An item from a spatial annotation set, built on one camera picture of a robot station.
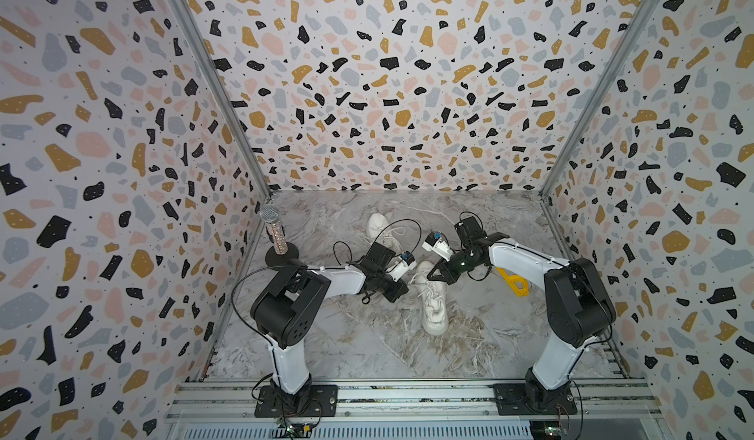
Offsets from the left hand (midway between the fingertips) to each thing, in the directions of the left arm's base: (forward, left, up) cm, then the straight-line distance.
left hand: (408, 287), depth 93 cm
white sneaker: (-12, -7, +4) cm, 14 cm away
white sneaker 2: (+22, +9, +1) cm, 24 cm away
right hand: (+1, -7, +6) cm, 9 cm away
